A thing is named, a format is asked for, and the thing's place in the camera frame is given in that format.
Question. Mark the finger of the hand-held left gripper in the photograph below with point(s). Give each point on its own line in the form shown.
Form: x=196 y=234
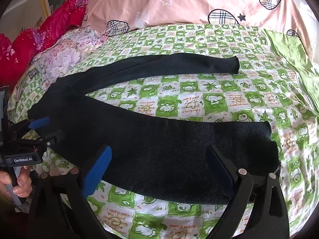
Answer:
x=38 y=123
x=53 y=138

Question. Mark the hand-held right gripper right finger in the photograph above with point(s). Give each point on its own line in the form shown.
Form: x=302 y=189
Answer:
x=221 y=169

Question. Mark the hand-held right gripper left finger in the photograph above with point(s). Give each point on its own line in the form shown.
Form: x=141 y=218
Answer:
x=97 y=171

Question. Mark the black pants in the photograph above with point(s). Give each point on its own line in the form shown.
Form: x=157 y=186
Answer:
x=154 y=149

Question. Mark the person's left hand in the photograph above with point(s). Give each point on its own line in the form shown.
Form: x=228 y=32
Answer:
x=22 y=185

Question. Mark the floral pillow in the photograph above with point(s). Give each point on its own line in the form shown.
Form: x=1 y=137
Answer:
x=67 y=57

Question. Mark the green patterned bed sheet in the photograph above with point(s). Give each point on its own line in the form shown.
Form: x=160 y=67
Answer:
x=194 y=99

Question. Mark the red quilt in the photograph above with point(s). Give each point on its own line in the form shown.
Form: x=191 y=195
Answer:
x=22 y=44

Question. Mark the plain green cloth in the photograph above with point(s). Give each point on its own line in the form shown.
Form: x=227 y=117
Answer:
x=291 y=52

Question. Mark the pink heart-print quilt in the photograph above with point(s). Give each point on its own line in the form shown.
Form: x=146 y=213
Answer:
x=189 y=2

